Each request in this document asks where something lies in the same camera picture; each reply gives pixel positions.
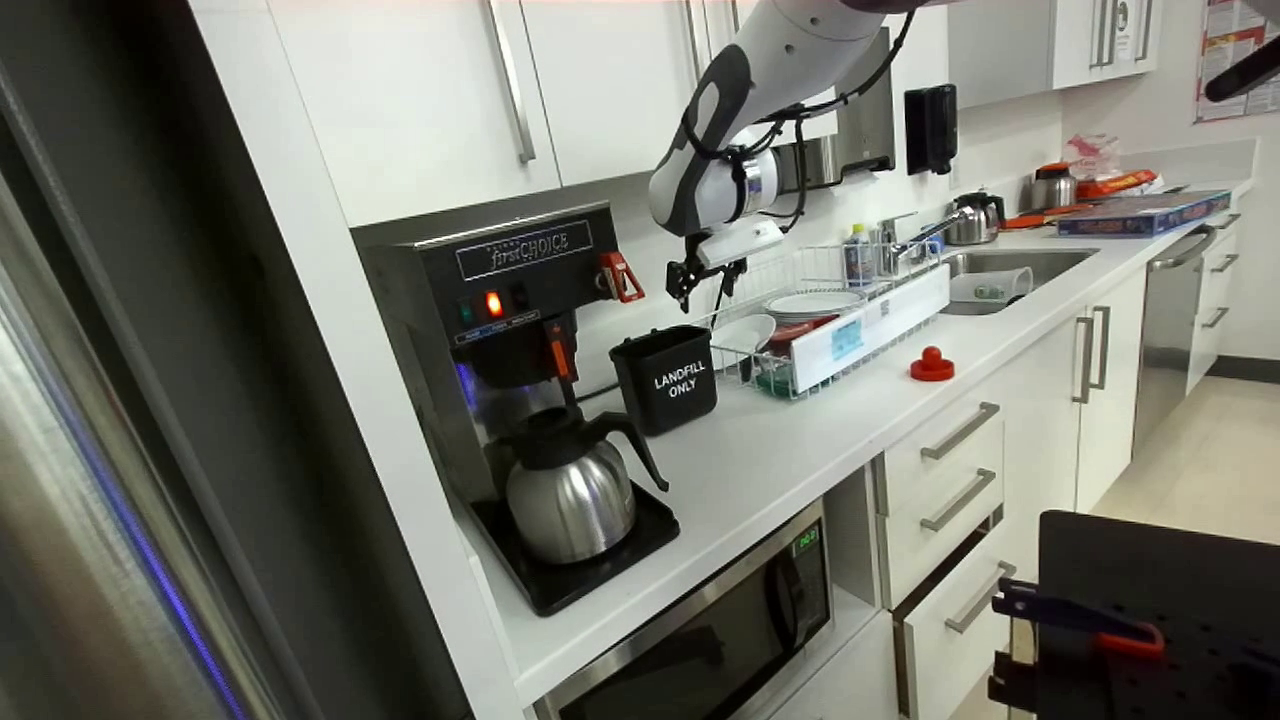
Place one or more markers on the orange snack package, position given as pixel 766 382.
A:
pixel 1117 186

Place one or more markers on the clear plastic bag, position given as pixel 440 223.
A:
pixel 1095 150

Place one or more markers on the plain white plate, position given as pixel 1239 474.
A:
pixel 751 335

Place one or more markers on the white upper cabinet door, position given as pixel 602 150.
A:
pixel 402 94
pixel 602 82

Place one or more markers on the small yellow capped bottle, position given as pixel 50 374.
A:
pixel 854 258

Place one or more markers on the glass container green lid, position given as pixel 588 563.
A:
pixel 772 376

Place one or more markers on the built-in black steel microwave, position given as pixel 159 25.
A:
pixel 692 653

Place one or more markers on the steel paper towel dispenser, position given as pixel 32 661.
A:
pixel 854 133

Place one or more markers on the black perforated table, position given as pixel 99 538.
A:
pixel 1173 572

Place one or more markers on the orange box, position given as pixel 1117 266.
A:
pixel 784 335

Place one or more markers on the flat blue box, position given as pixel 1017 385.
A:
pixel 1146 213

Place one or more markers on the steel kettle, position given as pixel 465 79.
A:
pixel 979 223

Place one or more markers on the small white drawer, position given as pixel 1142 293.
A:
pixel 1224 268
pixel 1229 229
pixel 1216 341

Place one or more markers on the black cylindrical object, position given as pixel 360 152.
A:
pixel 1255 67

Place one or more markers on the red round knob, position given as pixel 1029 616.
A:
pixel 932 364

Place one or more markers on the stainless steel dishwasher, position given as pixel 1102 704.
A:
pixel 1173 335

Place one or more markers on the wall poster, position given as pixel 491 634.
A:
pixel 1221 21

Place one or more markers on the steel kitchen sink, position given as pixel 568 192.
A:
pixel 1055 260

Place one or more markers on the white long box blue label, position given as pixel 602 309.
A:
pixel 880 324

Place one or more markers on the white plate dotted rim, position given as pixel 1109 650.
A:
pixel 812 306

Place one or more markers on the stainless steel refrigerator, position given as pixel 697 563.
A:
pixel 83 465

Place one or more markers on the chrome faucet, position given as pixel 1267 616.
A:
pixel 922 241

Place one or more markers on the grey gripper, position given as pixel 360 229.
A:
pixel 741 241

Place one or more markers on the black coffee maker machine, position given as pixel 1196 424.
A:
pixel 535 254

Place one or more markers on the black wall dispenser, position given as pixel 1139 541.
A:
pixel 930 125

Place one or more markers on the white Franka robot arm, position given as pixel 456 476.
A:
pixel 801 44

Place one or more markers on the white corner cabinet door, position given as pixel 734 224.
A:
pixel 1079 40
pixel 1142 32

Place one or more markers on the black landfill only bin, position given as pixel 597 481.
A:
pixel 664 385

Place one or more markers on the white lower cabinet door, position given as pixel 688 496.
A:
pixel 1033 424
pixel 1125 403

